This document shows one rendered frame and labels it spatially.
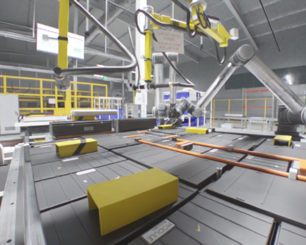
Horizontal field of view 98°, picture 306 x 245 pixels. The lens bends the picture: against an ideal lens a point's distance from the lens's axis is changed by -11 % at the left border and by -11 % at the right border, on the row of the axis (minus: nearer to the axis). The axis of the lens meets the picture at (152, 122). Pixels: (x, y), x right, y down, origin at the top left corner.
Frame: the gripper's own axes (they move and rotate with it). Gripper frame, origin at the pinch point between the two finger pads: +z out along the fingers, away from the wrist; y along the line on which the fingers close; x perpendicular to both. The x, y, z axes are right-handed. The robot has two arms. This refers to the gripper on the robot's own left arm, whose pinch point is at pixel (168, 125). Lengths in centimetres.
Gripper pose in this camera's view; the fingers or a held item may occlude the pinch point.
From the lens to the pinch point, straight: 143.1
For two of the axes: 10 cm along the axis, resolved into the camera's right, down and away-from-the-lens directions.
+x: -4.7, -7.3, -5.0
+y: -6.8, -0.6, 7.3
